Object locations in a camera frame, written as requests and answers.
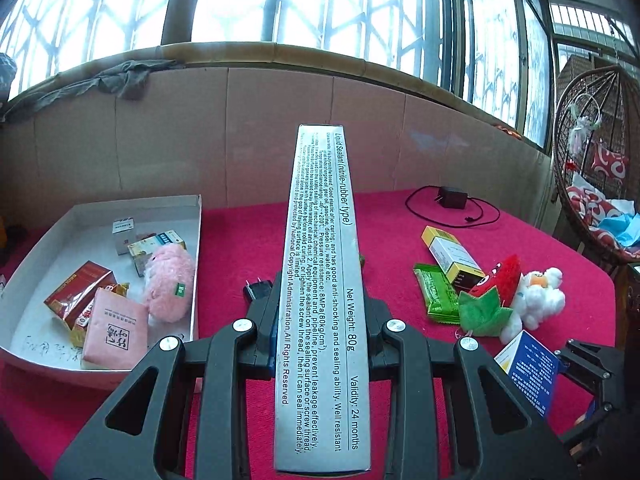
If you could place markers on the red yellow snack packet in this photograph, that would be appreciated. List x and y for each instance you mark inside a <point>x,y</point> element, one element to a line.
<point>81,319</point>

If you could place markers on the green snack packet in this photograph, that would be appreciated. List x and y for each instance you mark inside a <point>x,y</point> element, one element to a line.
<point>435,295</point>

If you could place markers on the pink tissue pack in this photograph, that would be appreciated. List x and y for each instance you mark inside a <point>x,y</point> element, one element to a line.
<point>115,330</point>

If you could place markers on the red plush with green leaf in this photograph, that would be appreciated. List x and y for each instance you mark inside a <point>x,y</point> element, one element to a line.
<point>500,275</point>

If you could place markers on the black plug adapter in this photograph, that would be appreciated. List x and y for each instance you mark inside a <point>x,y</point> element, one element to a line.
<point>257,291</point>

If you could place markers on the hanging wicker chair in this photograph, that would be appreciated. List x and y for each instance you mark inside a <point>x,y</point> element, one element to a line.
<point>565,125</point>

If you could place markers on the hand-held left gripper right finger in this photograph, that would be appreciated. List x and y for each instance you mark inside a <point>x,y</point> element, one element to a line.
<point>376,332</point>

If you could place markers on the blue cloth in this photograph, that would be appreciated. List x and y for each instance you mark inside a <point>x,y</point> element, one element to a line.
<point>620,230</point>

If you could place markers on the yellow green medicine box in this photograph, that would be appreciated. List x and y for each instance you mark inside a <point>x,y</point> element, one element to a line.
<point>150,250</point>

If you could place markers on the small white medicine box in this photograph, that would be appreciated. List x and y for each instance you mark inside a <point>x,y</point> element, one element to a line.
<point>124,237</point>

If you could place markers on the pink plush toy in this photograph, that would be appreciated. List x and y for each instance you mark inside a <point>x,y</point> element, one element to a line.
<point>170,280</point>

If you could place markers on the yellow white medicine box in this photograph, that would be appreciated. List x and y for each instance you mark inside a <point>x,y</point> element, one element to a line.
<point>450,255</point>

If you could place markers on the red table cloth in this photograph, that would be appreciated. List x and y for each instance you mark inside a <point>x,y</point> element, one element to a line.
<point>390,240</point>

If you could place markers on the red cigarette box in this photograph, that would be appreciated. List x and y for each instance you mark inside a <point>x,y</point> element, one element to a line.
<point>80,285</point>

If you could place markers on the black plastic bag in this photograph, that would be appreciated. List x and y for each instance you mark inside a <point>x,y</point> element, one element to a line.
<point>6,67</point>

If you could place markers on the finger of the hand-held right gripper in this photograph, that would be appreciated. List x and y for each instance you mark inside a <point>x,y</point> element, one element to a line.
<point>595,367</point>
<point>600,435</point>

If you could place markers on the blue white box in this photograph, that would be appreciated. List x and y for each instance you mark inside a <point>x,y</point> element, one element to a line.
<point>530,370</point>

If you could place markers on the window with metal grille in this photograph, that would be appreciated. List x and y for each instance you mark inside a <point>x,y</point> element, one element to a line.
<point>350,5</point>

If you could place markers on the long silver sealant box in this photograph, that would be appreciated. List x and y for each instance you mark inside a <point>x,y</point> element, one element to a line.
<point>320,310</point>

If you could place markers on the red white patterned cushion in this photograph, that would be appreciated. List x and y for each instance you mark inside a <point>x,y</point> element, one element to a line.
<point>610,165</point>
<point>587,207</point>

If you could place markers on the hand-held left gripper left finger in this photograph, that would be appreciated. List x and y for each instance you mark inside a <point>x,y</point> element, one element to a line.
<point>264,325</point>

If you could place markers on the grey cloth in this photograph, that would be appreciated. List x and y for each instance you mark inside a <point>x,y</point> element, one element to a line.
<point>130,77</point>

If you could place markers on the cardboard panel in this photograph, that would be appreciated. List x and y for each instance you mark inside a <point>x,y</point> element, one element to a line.
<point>250,135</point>

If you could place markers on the white cardboard tray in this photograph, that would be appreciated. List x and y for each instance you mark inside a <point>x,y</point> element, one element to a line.
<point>75,240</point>

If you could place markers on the white plush toy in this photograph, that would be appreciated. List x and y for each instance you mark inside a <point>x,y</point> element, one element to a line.
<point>542,305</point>

